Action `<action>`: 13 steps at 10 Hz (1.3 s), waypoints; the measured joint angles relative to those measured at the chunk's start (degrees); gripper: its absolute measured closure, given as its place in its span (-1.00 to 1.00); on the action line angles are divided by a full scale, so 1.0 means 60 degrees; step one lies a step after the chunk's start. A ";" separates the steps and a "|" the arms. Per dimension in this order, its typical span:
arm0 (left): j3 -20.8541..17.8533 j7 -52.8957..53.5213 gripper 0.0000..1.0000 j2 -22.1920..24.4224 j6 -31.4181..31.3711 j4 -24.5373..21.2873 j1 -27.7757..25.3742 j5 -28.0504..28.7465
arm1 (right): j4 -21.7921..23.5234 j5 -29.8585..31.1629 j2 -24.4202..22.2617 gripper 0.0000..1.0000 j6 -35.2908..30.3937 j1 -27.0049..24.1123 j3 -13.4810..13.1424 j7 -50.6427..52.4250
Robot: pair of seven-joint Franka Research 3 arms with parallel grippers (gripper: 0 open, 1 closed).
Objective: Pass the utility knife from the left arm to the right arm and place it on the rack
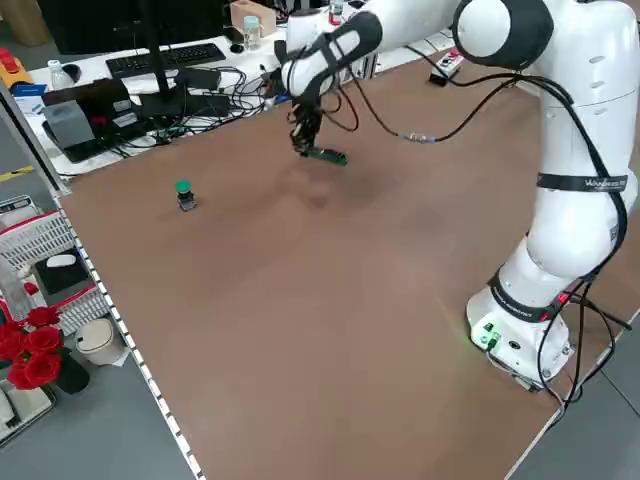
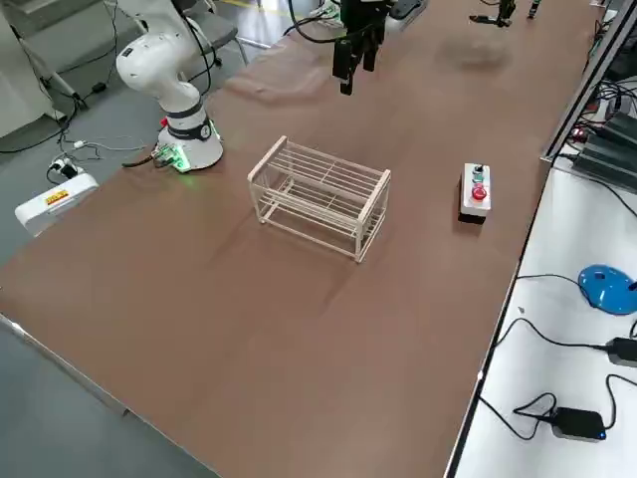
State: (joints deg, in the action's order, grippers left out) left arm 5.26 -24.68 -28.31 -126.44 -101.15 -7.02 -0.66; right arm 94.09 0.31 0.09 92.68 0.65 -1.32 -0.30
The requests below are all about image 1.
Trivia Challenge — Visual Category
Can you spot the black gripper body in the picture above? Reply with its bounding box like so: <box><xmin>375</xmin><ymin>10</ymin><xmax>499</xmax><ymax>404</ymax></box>
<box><xmin>288</xmin><ymin>96</ymin><xmax>325</xmax><ymax>132</ymax></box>

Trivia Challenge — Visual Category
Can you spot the green utility knife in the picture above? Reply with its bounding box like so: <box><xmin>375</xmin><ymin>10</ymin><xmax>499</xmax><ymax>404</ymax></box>
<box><xmin>301</xmin><ymin>146</ymin><xmax>350</xmax><ymax>166</ymax></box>

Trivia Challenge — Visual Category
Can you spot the clear plastic water bottle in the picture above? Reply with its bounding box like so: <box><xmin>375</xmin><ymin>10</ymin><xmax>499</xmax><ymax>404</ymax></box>
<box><xmin>242</xmin><ymin>14</ymin><xmax>265</xmax><ymax>53</ymax></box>

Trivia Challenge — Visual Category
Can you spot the brown cardboard box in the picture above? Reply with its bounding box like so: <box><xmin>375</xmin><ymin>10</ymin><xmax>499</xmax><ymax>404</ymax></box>
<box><xmin>229</xmin><ymin>0</ymin><xmax>278</xmax><ymax>44</ymax></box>

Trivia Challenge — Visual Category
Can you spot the black dock box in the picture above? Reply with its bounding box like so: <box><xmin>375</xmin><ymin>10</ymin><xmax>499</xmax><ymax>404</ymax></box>
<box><xmin>176</xmin><ymin>67</ymin><xmax>224</xmax><ymax>92</ymax></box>

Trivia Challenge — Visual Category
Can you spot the black keyboard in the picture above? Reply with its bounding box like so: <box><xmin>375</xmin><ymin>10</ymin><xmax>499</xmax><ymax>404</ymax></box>
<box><xmin>104</xmin><ymin>42</ymin><xmax>226</xmax><ymax>79</ymax></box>

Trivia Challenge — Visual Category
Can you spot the white button control box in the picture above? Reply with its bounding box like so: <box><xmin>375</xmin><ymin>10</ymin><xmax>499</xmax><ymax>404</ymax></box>
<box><xmin>428</xmin><ymin>48</ymin><xmax>464</xmax><ymax>87</ymax></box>

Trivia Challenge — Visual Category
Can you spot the black monitor stand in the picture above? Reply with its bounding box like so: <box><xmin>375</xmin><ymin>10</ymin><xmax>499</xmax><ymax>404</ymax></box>
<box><xmin>137</xmin><ymin>0</ymin><xmax>232</xmax><ymax>120</ymax></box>

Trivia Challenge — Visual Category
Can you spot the black computer monitor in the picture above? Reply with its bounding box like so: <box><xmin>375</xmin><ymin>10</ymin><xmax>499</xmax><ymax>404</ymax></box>
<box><xmin>37</xmin><ymin>0</ymin><xmax>232</xmax><ymax>55</ymax></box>

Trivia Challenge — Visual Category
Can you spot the blue white carton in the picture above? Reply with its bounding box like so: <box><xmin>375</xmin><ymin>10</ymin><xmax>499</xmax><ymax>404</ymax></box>
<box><xmin>12</xmin><ymin>83</ymin><xmax>49</xmax><ymax>119</ymax></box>

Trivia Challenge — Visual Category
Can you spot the black mouse pad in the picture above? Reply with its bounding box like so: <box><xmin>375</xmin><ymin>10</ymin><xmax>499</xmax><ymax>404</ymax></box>
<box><xmin>33</xmin><ymin>252</ymin><xmax>96</xmax><ymax>296</ymax></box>

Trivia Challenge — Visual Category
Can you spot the white plastic basket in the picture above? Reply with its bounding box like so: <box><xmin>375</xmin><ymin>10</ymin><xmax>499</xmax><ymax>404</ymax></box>
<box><xmin>0</xmin><ymin>209</ymin><xmax>114</xmax><ymax>336</ymax></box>

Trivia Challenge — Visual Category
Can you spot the small white waste bin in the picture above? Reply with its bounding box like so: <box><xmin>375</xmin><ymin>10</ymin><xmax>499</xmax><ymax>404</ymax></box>
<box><xmin>74</xmin><ymin>318</ymin><xmax>132</xmax><ymax>367</ymax></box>

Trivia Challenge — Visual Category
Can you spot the black vase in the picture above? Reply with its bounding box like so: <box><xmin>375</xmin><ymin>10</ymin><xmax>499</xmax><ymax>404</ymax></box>
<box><xmin>49</xmin><ymin>349</ymin><xmax>91</xmax><ymax>395</ymax></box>

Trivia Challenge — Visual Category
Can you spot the red rose bouquet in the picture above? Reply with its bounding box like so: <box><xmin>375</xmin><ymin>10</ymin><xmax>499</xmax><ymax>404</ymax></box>
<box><xmin>0</xmin><ymin>282</ymin><xmax>66</xmax><ymax>391</ymax></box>

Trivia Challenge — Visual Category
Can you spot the white tray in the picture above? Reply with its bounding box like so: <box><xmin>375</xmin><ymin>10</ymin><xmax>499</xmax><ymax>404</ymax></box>
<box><xmin>0</xmin><ymin>382</ymin><xmax>59</xmax><ymax>446</ymax></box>

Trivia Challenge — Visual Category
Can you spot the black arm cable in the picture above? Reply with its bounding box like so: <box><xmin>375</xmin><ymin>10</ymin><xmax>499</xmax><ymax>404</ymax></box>
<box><xmin>319</xmin><ymin>29</ymin><xmax>631</xmax><ymax>311</ymax></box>

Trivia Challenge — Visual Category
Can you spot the black base power cable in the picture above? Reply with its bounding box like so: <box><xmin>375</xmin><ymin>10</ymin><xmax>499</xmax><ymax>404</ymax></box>
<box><xmin>537</xmin><ymin>279</ymin><xmax>634</xmax><ymax>407</ymax></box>

